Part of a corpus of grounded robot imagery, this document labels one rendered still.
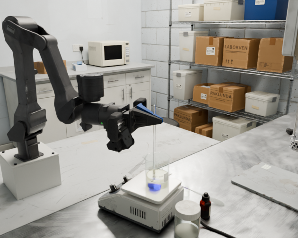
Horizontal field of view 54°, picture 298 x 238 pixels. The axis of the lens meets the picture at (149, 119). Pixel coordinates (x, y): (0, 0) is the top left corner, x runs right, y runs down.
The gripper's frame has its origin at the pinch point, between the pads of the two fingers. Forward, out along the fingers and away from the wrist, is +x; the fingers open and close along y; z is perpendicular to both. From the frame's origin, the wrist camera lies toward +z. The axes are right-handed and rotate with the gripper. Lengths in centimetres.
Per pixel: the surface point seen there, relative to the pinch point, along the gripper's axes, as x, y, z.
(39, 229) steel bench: -23.1, 15.7, 26.1
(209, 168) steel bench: 10.9, -31.0, 26.3
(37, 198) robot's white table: -33.0, 4.8, 26.1
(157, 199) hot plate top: 4.4, 6.0, 17.4
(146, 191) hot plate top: 0.6, 3.5, 17.4
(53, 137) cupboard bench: -172, -172, 90
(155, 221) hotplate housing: 4.4, 7.3, 22.6
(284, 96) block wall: 50, -247, 45
